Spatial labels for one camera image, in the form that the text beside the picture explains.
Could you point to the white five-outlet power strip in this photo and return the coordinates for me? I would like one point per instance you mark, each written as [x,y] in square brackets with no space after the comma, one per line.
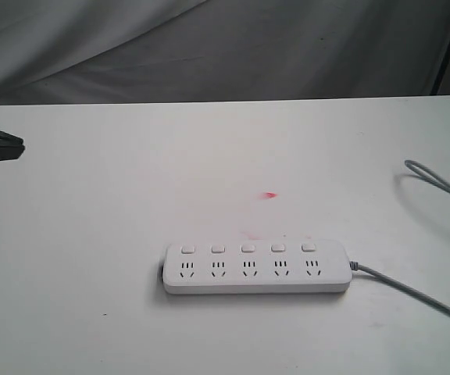
[256,267]

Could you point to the white backdrop cloth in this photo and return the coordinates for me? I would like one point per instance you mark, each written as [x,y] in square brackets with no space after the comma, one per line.
[83,52]

